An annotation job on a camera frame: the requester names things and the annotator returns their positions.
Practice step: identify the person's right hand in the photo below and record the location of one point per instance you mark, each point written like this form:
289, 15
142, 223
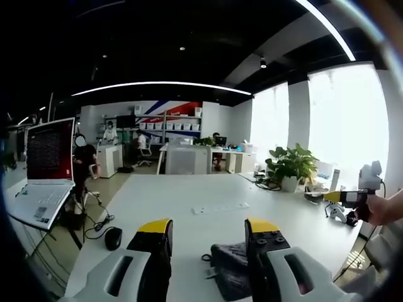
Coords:
385, 209

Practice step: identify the black monitor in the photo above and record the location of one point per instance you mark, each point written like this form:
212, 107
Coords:
126, 121

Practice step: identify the white desk partition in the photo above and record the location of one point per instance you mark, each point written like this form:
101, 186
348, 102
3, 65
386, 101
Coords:
188, 159

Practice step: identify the row of white storage boxes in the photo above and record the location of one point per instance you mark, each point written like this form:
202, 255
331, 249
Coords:
170, 126

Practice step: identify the black ceiling spotlight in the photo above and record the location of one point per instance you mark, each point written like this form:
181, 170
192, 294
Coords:
263, 63

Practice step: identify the green potted plant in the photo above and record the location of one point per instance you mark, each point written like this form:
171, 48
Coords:
292, 163

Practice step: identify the white printer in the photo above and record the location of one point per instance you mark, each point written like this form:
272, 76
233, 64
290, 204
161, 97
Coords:
247, 148

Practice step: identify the white game controller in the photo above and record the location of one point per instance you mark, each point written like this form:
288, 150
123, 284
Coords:
335, 210

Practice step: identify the black computer mouse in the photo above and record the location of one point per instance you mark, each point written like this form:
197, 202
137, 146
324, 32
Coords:
113, 238

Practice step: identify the dark small object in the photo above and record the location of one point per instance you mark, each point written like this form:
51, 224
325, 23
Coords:
314, 198

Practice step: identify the black laptop stand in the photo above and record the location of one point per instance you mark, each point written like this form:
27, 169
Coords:
67, 220

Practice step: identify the white cabinet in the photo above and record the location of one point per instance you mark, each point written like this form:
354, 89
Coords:
110, 158

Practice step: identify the dark grey towel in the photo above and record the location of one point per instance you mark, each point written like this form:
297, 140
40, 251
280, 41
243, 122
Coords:
231, 267

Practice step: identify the white office chair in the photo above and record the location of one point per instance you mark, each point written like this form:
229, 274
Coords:
145, 154

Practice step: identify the long ceiling light strip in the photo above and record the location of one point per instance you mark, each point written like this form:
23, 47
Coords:
330, 30
157, 84

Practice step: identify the small green desk plant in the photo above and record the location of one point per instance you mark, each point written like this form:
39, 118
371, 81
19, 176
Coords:
204, 141

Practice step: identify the white open laptop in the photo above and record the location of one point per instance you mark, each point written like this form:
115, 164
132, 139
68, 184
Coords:
47, 176

